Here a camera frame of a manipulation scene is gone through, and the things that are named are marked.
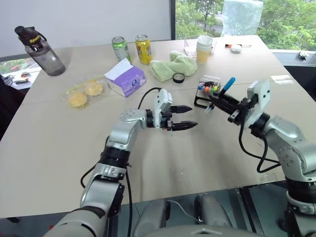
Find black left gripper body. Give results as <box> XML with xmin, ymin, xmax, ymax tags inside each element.
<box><xmin>156</xmin><ymin>106</ymin><xmax>174</xmax><ymax>132</ymax></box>

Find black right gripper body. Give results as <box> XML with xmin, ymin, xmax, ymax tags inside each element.
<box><xmin>227</xmin><ymin>97</ymin><xmax>255</xmax><ymax>127</ymax></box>

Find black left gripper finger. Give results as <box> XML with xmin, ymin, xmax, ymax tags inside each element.
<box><xmin>172</xmin><ymin>120</ymin><xmax>199</xmax><ymax>132</ymax></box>
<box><xmin>172</xmin><ymin>105</ymin><xmax>194</xmax><ymax>115</ymax></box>

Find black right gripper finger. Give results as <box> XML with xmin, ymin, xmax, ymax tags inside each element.
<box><xmin>214</xmin><ymin>92</ymin><xmax>240</xmax><ymax>108</ymax></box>
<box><xmin>208</xmin><ymin>95</ymin><xmax>238</xmax><ymax>116</ymax></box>

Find black pen with blue cap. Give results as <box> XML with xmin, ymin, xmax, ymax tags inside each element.
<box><xmin>205</xmin><ymin>77</ymin><xmax>237</xmax><ymax>113</ymax></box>

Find black and clear pen holder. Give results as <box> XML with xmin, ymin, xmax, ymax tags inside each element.
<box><xmin>194</xmin><ymin>75</ymin><xmax>222</xmax><ymax>110</ymax></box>

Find black tape roll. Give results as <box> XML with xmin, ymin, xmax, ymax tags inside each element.
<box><xmin>172</xmin><ymin>72</ymin><xmax>186</xmax><ymax>84</ymax></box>

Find light green towel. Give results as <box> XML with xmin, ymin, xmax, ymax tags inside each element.
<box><xmin>149</xmin><ymin>50</ymin><xmax>198</xmax><ymax>83</ymax></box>

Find white paper label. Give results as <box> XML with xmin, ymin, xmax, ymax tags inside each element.
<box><xmin>270</xmin><ymin>74</ymin><xmax>294</xmax><ymax>86</ymax></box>

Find white and yellow paper cups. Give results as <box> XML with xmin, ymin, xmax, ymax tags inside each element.
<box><xmin>196</xmin><ymin>35</ymin><xmax>214</xmax><ymax>64</ymax></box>

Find purple and white tissue box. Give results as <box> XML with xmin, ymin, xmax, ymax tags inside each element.
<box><xmin>103</xmin><ymin>58</ymin><xmax>147</xmax><ymax>98</ymax></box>

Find clear acrylic box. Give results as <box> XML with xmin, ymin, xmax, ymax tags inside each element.
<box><xmin>183</xmin><ymin>35</ymin><xmax>218</xmax><ymax>56</ymax></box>

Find yellow drink can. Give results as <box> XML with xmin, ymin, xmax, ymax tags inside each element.
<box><xmin>134</xmin><ymin>34</ymin><xmax>152</xmax><ymax>65</ymax></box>

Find yellow round bun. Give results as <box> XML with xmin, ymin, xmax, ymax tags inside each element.
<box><xmin>67</xmin><ymin>91</ymin><xmax>88</xmax><ymax>109</ymax></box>
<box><xmin>83</xmin><ymin>79</ymin><xmax>104</xmax><ymax>97</ymax></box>

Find clear plastic sheet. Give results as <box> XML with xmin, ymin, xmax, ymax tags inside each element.
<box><xmin>220</xmin><ymin>0</ymin><xmax>263</xmax><ymax>38</ymax></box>

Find green drink can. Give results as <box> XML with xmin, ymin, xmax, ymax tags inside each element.
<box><xmin>111</xmin><ymin>36</ymin><xmax>132</xmax><ymax>63</ymax></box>

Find dark rounded robot leg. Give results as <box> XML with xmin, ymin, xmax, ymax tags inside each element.
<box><xmin>194</xmin><ymin>193</ymin><xmax>233</xmax><ymax>228</ymax></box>
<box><xmin>132</xmin><ymin>198</ymin><xmax>171</xmax><ymax>237</ymax></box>

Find clear plastic bun bag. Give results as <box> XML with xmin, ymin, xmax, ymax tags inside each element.
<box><xmin>62</xmin><ymin>75</ymin><xmax>106</xmax><ymax>110</ymax></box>

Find silver robot torso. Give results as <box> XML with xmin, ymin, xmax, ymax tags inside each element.
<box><xmin>142</xmin><ymin>224</ymin><xmax>262</xmax><ymax>237</ymax></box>

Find grey water bottle black lid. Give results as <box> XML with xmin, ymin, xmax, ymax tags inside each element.
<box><xmin>14</xmin><ymin>25</ymin><xmax>66</xmax><ymax>77</ymax></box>

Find dark chair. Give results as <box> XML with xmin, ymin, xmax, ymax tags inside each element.
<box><xmin>0</xmin><ymin>74</ymin><xmax>27</xmax><ymax>143</ymax></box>

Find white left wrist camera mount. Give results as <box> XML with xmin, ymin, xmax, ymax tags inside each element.
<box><xmin>153</xmin><ymin>88</ymin><xmax>174</xmax><ymax>129</ymax></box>

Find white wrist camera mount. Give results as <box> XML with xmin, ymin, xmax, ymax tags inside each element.
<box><xmin>153</xmin><ymin>88</ymin><xmax>174</xmax><ymax>129</ymax></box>
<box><xmin>243</xmin><ymin>79</ymin><xmax>272</xmax><ymax>129</ymax></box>

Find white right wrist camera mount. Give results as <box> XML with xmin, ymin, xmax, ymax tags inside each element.
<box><xmin>243</xmin><ymin>79</ymin><xmax>272</xmax><ymax>129</ymax></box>

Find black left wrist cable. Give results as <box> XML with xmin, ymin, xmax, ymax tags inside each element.
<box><xmin>137</xmin><ymin>87</ymin><xmax>163</xmax><ymax>110</ymax></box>

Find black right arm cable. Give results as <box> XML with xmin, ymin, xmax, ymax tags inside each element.
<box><xmin>238</xmin><ymin>124</ymin><xmax>281</xmax><ymax>174</ymax></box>

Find thin white cable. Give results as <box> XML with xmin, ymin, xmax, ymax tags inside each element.
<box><xmin>166</xmin><ymin>199</ymin><xmax>201</xmax><ymax>223</ymax></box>

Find black table frame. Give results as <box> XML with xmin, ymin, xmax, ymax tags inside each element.
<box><xmin>234</xmin><ymin>182</ymin><xmax>288</xmax><ymax>233</ymax></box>

